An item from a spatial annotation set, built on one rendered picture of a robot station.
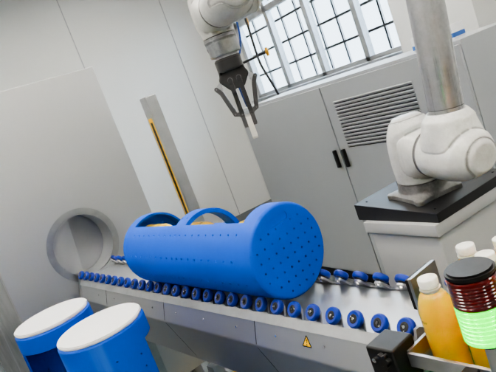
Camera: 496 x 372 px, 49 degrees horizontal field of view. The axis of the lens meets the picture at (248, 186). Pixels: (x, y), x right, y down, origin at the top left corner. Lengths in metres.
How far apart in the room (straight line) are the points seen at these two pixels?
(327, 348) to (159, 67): 5.49
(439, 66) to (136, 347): 1.21
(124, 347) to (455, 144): 1.13
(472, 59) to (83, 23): 4.65
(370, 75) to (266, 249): 1.82
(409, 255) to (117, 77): 5.05
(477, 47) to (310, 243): 1.55
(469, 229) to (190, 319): 1.01
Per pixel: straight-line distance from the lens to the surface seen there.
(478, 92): 2.82
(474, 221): 1.86
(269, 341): 1.66
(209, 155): 6.73
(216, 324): 1.88
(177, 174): 2.57
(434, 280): 1.11
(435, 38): 1.61
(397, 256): 1.91
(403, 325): 1.27
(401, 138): 1.77
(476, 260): 0.76
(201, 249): 1.72
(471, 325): 0.75
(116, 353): 1.73
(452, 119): 1.61
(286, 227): 1.58
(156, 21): 6.79
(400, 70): 3.02
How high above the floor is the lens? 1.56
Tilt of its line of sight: 9 degrees down
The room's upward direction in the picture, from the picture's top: 20 degrees counter-clockwise
